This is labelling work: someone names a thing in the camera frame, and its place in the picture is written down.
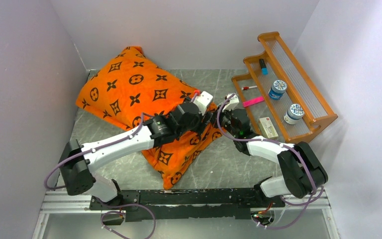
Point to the blue jar near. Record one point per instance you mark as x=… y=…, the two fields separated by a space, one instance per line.
x=278 y=88

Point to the blue jar far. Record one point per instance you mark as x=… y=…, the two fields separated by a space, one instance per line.
x=294 y=114

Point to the orange patterned pillowcase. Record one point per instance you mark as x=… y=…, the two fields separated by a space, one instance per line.
x=130 y=88

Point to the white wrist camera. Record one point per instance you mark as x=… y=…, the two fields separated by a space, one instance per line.
x=231 y=102
x=203 y=101

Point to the wooden tiered shelf rack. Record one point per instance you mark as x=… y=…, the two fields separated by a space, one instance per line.
x=295 y=103

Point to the pink flat strip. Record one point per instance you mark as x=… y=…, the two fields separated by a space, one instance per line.
x=253 y=101

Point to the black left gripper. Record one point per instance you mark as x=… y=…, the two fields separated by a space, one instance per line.
x=200 y=125

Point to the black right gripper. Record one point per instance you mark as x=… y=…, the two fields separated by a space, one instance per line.
x=223 y=113

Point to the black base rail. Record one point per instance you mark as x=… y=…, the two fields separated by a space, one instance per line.
x=238 y=203

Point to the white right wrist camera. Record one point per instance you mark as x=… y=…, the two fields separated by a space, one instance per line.
x=231 y=102

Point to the blue jar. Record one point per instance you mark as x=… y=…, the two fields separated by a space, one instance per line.
x=278 y=88
x=294 y=114

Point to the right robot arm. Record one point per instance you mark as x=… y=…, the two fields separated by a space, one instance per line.
x=302 y=172

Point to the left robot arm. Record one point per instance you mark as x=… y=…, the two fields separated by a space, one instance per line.
x=79 y=169

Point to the blue black highlighter marker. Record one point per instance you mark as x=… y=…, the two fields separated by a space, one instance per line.
x=263 y=66

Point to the small cardboard box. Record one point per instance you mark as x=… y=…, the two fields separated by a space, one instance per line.
x=267 y=128

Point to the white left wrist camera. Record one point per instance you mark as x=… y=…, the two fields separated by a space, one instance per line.
x=203 y=101

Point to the red white marker pen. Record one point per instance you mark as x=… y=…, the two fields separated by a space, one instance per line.
x=247 y=88

